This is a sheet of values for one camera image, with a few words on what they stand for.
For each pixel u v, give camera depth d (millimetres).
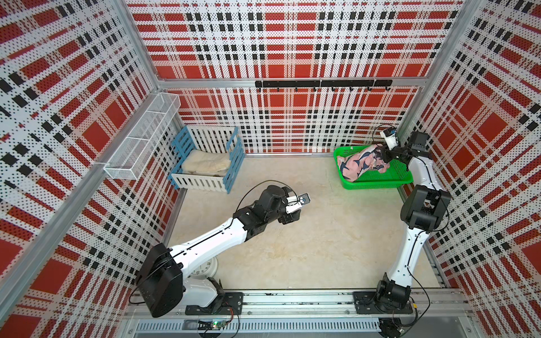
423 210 604
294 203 649
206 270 768
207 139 1142
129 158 907
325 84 893
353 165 985
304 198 651
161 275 402
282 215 704
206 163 1097
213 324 695
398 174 1101
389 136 862
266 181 612
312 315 730
